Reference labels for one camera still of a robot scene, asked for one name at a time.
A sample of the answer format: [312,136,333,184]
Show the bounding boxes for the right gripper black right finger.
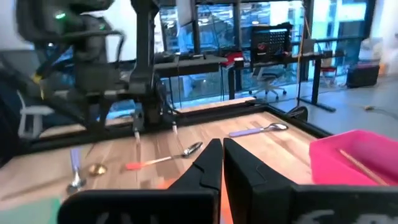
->
[223,138,398,224]

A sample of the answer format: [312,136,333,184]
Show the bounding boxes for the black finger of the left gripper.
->
[169,118,179,136]
[132,110,144,147]

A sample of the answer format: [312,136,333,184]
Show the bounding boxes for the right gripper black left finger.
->
[57,138,224,224]

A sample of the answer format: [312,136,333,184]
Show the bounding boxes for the orange-handled utensil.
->
[155,177,234,224]

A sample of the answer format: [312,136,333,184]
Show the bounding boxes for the teal translucent plastic bin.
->
[0,195,62,224]

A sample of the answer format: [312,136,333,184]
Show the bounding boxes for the wooden side table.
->
[175,96,256,114]

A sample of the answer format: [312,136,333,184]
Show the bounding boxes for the black cluttered desk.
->
[154,52,228,100]

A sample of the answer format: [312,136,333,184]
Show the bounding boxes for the pink plastic bin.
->
[308,129,398,187]

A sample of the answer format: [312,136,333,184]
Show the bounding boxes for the red desk item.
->
[221,51,246,68]

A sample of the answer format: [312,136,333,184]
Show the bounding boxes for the white chair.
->
[17,90,56,140]

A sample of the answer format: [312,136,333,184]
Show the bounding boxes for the black office chair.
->
[248,67,287,103]

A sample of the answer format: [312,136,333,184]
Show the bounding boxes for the yellow tag label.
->
[30,73,46,100]

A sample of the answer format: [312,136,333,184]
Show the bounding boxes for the black perforated computer case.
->
[250,24,294,63]

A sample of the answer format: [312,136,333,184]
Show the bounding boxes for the long black standing desk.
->
[248,51,346,113]

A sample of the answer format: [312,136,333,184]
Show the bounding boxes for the red stool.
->
[319,64,339,87]

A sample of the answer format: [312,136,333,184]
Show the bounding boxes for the black floor box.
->
[346,63,381,89]

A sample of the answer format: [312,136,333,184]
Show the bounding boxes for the orange-handled silver spoon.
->
[125,141,204,171]

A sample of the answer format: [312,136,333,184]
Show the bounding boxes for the purple-handled silver spoon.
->
[229,122,289,138]

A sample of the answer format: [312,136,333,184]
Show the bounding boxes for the purple-handled silver utensil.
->
[66,147,87,196]

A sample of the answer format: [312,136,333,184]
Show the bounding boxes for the black-framed glass window wall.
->
[155,0,377,106]

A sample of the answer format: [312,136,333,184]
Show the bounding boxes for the gold-handled utensil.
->
[338,148,390,187]

